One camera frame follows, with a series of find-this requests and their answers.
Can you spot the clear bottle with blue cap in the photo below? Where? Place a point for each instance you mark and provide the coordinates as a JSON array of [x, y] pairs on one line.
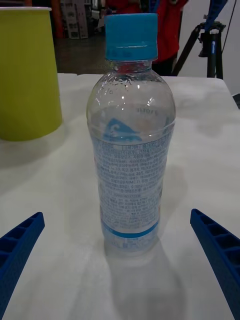
[[130, 162]]

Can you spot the yellow-green plastic bin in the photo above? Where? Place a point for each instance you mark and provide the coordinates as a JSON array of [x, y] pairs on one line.
[[27, 75]]

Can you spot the blue ribbed bar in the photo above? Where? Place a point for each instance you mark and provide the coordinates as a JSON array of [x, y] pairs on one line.
[[215, 12]]

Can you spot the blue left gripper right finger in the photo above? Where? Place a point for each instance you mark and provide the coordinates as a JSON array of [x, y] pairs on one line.
[[220, 245]]

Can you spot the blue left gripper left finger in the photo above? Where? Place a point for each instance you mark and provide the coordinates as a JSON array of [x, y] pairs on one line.
[[20, 240]]

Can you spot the person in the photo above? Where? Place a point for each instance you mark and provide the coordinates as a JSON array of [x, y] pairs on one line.
[[170, 30]]

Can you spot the printed cardboard box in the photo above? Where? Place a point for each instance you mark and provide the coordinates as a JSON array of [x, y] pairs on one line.
[[75, 22]]

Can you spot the black tripod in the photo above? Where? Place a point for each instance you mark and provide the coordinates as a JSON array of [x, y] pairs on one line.
[[215, 62]]

